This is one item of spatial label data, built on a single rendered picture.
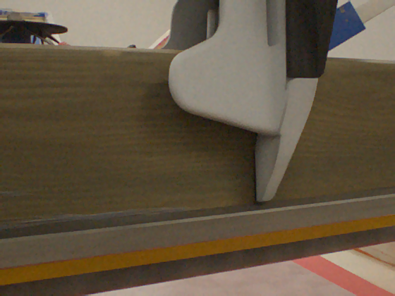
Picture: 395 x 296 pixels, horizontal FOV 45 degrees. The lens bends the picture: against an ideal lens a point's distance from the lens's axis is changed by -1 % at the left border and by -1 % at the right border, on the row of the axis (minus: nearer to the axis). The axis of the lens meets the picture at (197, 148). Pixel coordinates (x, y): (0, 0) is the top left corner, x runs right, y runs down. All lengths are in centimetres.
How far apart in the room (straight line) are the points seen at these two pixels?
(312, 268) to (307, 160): 29
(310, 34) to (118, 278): 12
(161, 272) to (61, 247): 6
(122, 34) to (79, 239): 486
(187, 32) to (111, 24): 476
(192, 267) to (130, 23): 487
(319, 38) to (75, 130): 10
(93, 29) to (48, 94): 477
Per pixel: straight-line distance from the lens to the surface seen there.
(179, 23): 24
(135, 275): 21
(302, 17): 19
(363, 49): 308
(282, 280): 47
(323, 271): 50
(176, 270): 22
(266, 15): 20
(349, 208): 23
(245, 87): 19
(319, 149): 23
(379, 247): 54
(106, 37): 497
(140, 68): 19
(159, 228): 18
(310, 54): 19
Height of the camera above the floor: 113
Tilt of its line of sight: 7 degrees down
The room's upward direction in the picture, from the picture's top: straight up
